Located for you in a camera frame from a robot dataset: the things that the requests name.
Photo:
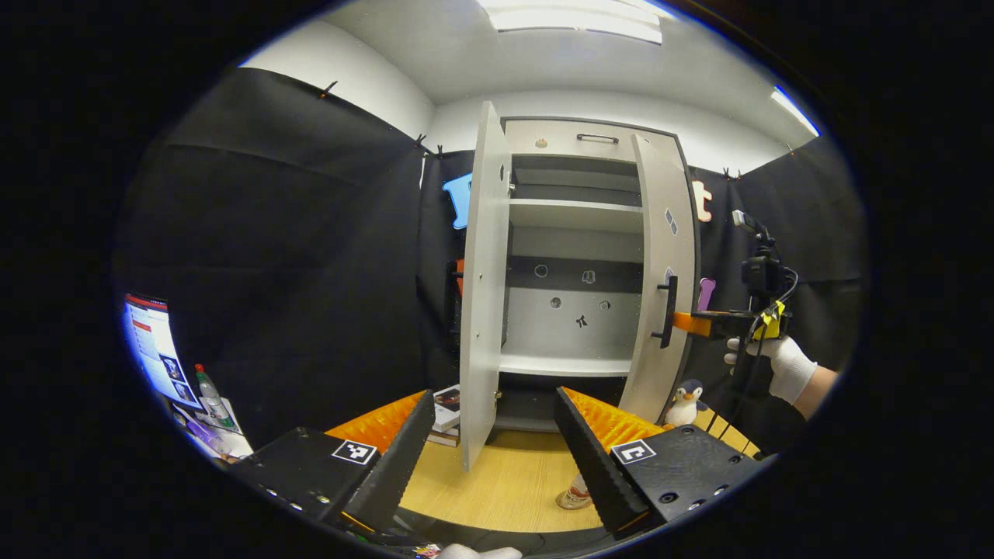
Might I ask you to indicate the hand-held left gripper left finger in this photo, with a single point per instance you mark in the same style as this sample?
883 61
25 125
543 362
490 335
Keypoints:
396 466

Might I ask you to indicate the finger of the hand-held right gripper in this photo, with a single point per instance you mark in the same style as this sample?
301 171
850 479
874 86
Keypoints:
695 324

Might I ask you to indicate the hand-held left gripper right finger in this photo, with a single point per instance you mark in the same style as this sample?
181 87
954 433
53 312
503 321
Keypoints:
594 466

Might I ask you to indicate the clear bottle with red label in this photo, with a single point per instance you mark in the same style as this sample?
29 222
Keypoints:
578 487

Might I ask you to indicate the beige cabinet door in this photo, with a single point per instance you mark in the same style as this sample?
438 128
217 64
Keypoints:
483 310
648 373

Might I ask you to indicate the beige cabinet with dark frame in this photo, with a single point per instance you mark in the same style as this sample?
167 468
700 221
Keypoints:
575 213

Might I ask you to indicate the plastic bottle with red cap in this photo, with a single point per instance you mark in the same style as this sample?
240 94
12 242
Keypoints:
211 400

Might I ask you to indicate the beige cabinet drawer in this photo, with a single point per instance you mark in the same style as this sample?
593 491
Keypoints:
559 147

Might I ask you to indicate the dark red book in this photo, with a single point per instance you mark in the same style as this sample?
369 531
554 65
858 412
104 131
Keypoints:
443 439

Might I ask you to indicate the white book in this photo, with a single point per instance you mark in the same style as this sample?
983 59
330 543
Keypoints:
446 407

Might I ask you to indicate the penguin plush toy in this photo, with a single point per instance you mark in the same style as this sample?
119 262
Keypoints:
685 407

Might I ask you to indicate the narrow ceiling light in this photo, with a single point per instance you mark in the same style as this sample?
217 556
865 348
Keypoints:
796 111

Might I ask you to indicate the white paper sheets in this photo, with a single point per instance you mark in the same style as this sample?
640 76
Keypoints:
229 444

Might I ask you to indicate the black backdrop cloth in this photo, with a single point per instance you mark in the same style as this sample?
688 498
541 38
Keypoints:
295 272

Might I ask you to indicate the computer monitor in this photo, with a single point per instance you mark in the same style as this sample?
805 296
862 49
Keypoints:
155 349

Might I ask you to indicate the large ceiling light panel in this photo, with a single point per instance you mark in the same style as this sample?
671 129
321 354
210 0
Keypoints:
575 19

